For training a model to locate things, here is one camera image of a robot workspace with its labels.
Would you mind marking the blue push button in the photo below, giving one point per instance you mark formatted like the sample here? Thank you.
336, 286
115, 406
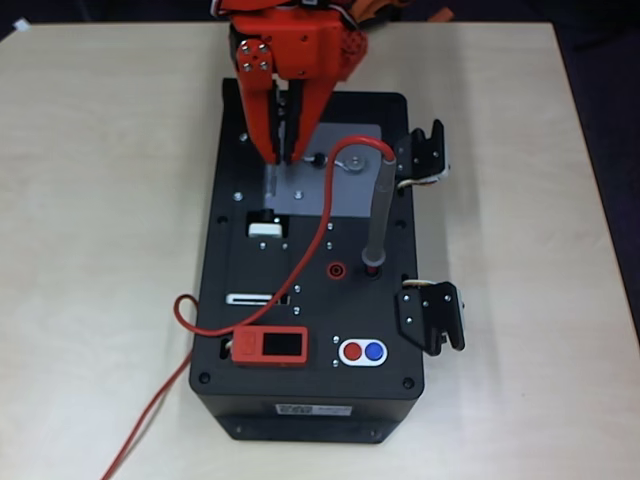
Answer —
374, 351

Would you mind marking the small white scrap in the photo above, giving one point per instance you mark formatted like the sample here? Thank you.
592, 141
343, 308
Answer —
21, 25

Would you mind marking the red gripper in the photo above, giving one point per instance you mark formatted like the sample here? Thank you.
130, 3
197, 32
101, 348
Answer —
294, 56

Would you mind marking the grey test probe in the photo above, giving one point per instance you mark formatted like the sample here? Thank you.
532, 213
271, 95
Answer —
382, 200

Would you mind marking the black task board box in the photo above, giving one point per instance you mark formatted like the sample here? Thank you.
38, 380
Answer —
310, 350

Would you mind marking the orange plastic piece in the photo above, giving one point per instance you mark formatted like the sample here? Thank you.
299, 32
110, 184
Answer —
440, 15

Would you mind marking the red display module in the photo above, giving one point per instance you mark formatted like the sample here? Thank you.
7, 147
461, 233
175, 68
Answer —
247, 345

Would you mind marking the red push button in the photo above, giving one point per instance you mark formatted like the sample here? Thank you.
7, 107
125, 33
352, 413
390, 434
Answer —
353, 351

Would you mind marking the white slider knob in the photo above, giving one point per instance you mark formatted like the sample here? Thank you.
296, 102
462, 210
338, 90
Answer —
264, 230

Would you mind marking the slot slider with black knob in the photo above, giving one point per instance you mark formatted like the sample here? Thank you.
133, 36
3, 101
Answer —
245, 299

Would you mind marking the red and blue buttons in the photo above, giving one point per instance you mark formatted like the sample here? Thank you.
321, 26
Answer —
341, 345

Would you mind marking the grey hinged door panel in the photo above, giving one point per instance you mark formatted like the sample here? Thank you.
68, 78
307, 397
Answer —
350, 195

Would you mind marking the red robot arm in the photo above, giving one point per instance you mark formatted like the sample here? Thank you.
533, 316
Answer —
356, 50

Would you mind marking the white label sticker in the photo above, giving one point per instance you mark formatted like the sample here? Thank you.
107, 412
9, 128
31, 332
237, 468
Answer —
315, 410

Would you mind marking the black corner block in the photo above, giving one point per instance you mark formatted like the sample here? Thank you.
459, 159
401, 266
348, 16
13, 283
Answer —
231, 100

